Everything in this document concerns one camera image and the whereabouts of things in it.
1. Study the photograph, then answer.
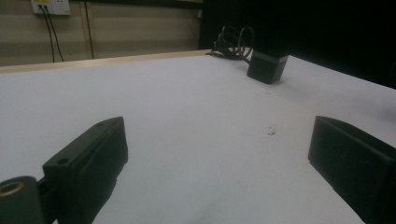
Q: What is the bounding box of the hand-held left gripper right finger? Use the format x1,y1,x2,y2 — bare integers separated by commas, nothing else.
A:
307,115,396,224

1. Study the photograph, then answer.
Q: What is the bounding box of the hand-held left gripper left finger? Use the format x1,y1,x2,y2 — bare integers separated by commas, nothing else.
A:
42,116,129,224

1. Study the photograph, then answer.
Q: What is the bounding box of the black power adapter box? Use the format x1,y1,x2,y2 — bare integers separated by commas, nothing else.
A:
246,50,290,85

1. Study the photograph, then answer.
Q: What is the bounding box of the black curtain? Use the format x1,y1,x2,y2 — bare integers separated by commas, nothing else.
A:
199,0,396,90

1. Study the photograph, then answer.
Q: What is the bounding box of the thin dark wall cable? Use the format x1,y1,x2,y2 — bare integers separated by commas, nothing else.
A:
83,1,95,60

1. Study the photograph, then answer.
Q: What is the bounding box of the black cable on wall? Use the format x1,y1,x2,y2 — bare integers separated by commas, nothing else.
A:
37,4,56,63
43,5,65,63

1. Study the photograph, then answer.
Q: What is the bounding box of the white wall socket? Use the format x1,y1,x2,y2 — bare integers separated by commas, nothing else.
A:
30,0,72,16

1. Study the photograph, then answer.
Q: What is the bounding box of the coiled black cable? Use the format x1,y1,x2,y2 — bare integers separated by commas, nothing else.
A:
206,25,256,65

